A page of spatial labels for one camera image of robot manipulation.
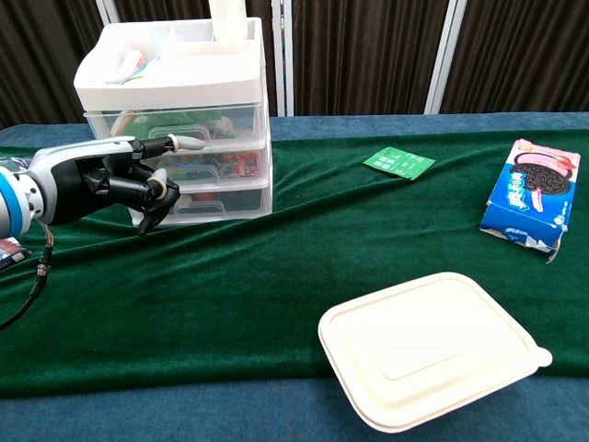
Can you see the white lidded lunch box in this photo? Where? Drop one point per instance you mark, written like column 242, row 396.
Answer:
column 428, row 350

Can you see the clear plastic water bottle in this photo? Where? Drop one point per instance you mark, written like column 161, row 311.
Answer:
column 9, row 162

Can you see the green flat packet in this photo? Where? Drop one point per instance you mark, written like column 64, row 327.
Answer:
column 398, row 162

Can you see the blue cookie box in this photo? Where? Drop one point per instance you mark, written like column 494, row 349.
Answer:
column 529, row 198

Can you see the white plastic drawer unit frame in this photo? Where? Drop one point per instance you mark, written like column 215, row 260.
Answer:
column 184, row 83

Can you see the clear drawer with green packs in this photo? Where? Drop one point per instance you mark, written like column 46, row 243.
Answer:
column 244, row 124

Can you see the green pack inside drawer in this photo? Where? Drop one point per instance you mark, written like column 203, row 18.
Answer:
column 184, row 116

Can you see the red black snack packet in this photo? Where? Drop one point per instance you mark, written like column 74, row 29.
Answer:
column 10, row 253

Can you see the white bottle on drawer unit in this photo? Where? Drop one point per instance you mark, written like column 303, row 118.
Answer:
column 227, row 20

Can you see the green velvet cloth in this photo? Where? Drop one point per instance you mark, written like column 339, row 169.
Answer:
column 230, row 285

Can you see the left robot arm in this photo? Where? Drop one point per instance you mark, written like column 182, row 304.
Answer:
column 14, row 202

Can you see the small white tube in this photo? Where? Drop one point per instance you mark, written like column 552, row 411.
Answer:
column 131, row 64

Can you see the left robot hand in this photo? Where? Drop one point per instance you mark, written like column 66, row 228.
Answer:
column 78, row 179

